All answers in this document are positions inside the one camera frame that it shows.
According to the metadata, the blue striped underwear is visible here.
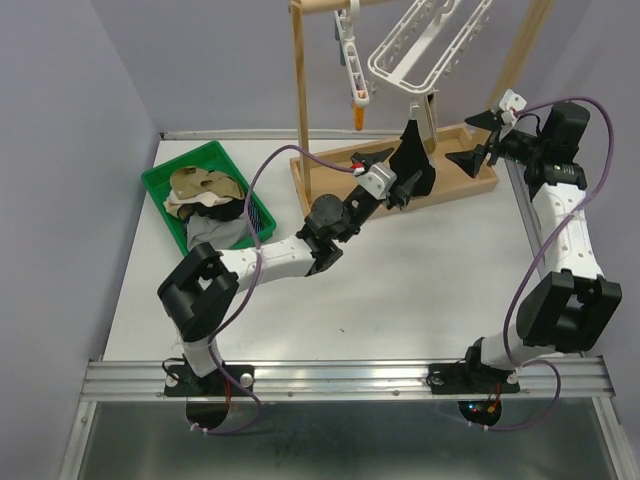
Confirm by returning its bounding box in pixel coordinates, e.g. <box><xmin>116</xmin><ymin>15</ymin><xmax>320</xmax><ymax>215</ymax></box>
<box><xmin>247</xmin><ymin>195</ymin><xmax>264</xmax><ymax>234</ymax></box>

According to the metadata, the grey underwear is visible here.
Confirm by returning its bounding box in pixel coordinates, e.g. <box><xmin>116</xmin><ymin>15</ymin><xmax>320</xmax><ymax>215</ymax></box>
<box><xmin>186</xmin><ymin>214</ymin><xmax>249</xmax><ymax>251</ymax></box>

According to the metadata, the wooden clothes rack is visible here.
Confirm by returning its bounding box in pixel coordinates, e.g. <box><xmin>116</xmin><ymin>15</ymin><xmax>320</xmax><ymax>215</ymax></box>
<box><xmin>287</xmin><ymin>0</ymin><xmax>556</xmax><ymax>234</ymax></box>

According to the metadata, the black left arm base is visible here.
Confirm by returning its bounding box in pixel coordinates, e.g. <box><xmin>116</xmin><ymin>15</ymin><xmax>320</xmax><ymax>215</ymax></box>
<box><xmin>161</xmin><ymin>358</ymin><xmax>247</xmax><ymax>398</ymax></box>

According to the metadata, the beige underwear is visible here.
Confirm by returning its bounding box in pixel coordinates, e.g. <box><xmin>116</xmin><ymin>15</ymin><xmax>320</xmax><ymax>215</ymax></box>
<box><xmin>162</xmin><ymin>190</ymin><xmax>232</xmax><ymax>218</ymax></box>

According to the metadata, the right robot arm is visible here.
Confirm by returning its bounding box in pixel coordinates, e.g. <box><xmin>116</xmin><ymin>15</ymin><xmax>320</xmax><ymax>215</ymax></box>
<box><xmin>447</xmin><ymin>90</ymin><xmax>622</xmax><ymax>390</ymax></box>

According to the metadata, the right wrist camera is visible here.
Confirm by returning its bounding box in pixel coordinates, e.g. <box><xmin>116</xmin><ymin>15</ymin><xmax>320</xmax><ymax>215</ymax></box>
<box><xmin>498</xmin><ymin>89</ymin><xmax>527</xmax><ymax>125</ymax></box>

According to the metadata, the black underwear cream waistband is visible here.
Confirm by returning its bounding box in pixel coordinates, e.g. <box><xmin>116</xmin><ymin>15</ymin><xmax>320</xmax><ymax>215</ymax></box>
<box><xmin>389</xmin><ymin>99</ymin><xmax>436</xmax><ymax>197</ymax></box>

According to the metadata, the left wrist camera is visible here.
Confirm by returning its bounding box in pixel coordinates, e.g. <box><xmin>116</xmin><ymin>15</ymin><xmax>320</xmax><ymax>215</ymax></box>
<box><xmin>352</xmin><ymin>162</ymin><xmax>397</xmax><ymax>200</ymax></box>

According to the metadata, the orange clothes peg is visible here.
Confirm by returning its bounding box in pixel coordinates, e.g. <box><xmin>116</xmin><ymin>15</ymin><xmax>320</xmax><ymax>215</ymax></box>
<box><xmin>352</xmin><ymin>102</ymin><xmax>366</xmax><ymax>131</ymax></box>

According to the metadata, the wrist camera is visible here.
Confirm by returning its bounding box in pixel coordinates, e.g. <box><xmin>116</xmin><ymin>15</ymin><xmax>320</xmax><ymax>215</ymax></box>
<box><xmin>498</xmin><ymin>89</ymin><xmax>527</xmax><ymax>125</ymax></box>
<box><xmin>352</xmin><ymin>162</ymin><xmax>397</xmax><ymax>200</ymax></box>

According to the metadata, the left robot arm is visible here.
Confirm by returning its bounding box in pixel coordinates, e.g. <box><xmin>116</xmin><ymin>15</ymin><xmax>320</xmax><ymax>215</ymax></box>
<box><xmin>157</xmin><ymin>149</ymin><xmax>423</xmax><ymax>394</ymax></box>

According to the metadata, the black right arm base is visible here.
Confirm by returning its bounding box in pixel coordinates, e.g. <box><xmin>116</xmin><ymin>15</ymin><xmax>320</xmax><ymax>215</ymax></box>
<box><xmin>426</xmin><ymin>339</ymin><xmax>520</xmax><ymax>395</ymax></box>

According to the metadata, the green plastic tray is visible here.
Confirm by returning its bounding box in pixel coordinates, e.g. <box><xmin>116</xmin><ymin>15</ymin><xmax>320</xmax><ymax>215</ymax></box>
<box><xmin>141</xmin><ymin>140</ymin><xmax>277</xmax><ymax>256</ymax></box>

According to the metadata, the white straight clip hanger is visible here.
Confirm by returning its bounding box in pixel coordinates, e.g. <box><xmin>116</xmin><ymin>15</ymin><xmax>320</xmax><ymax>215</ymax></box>
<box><xmin>333</xmin><ymin>0</ymin><xmax>370</xmax><ymax>109</ymax></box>

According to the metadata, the white rectangular clip hanger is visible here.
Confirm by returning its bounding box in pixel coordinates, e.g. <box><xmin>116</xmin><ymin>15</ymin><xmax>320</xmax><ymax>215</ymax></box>
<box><xmin>367</xmin><ymin>0</ymin><xmax>494</xmax><ymax>100</ymax></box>

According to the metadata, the aluminium mounting rail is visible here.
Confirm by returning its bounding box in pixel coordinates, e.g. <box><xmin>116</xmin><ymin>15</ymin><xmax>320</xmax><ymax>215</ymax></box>
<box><xmin>80</xmin><ymin>357</ymin><xmax>615</xmax><ymax>403</ymax></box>

